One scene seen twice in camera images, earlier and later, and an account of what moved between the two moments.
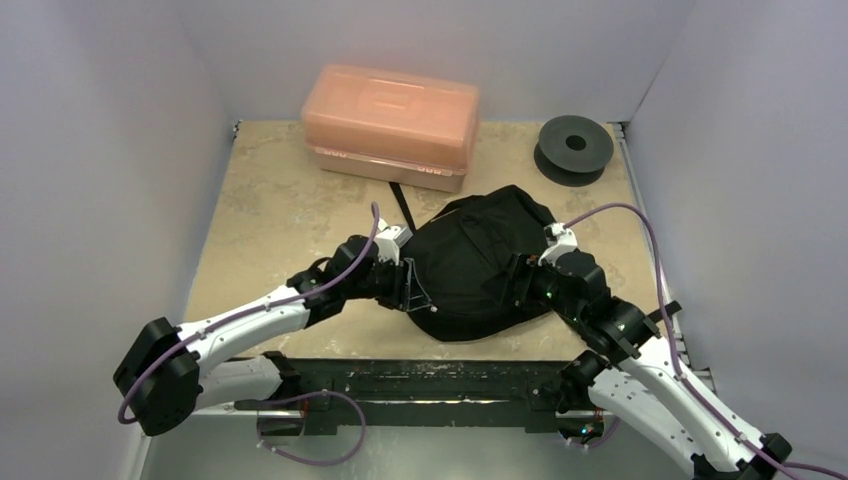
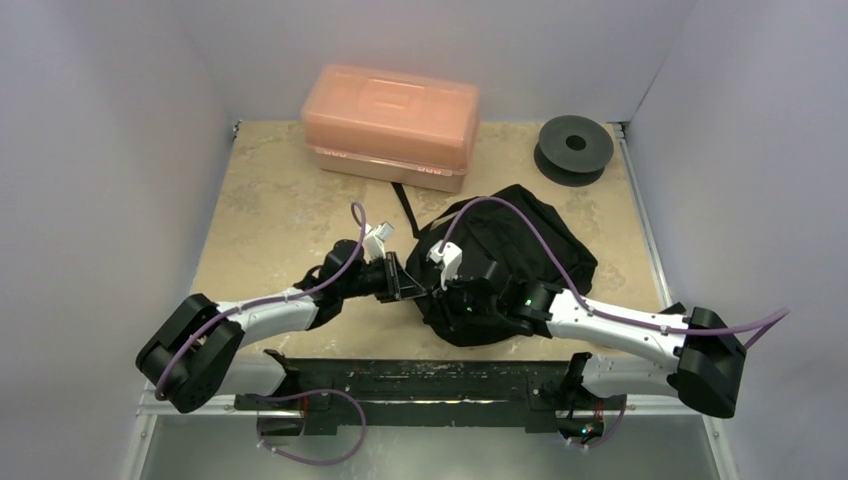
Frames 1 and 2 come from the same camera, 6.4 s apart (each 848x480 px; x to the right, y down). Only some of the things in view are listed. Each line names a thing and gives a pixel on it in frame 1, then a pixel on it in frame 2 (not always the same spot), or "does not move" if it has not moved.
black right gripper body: [520, 279] to [449, 295]
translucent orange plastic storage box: [390, 127] does not move
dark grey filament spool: [573, 151] does not move
